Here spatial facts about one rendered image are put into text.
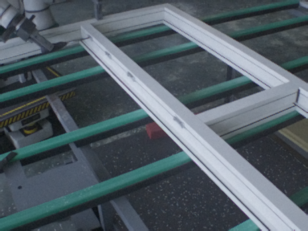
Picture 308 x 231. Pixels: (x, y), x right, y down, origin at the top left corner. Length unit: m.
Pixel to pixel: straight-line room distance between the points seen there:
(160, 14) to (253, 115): 0.86
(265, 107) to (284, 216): 0.45
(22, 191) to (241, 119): 0.64
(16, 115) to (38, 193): 1.35
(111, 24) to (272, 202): 1.17
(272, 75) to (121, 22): 0.76
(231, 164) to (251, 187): 0.08
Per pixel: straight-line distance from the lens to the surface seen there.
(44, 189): 1.03
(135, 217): 0.97
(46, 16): 2.35
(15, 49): 1.69
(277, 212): 0.87
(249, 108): 1.17
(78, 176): 1.05
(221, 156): 0.97
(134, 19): 1.83
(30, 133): 2.48
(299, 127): 1.63
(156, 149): 1.52
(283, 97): 1.26
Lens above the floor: 1.56
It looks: 34 degrees down
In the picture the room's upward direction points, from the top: 1 degrees counter-clockwise
